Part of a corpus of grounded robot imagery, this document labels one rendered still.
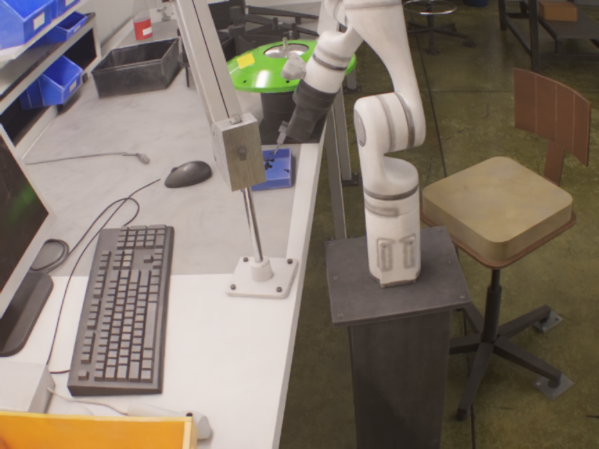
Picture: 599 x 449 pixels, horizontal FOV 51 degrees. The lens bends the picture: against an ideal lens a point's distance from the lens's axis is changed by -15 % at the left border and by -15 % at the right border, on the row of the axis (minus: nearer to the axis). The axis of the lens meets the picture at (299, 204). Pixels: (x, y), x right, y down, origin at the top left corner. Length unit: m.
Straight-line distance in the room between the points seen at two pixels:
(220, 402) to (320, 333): 1.51
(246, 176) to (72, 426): 0.48
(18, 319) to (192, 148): 0.67
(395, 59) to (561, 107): 0.98
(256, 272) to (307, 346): 1.27
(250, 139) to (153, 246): 0.34
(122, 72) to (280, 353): 1.23
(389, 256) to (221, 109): 0.37
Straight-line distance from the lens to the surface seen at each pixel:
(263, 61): 1.62
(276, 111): 1.65
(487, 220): 1.85
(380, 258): 1.22
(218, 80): 1.11
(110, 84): 2.12
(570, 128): 2.00
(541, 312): 2.42
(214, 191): 1.47
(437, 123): 3.81
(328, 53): 1.32
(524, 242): 1.84
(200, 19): 1.15
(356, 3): 1.08
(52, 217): 1.40
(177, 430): 0.84
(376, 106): 1.11
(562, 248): 2.85
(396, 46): 1.09
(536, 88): 2.06
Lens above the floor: 1.62
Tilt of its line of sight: 31 degrees down
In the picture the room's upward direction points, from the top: 8 degrees counter-clockwise
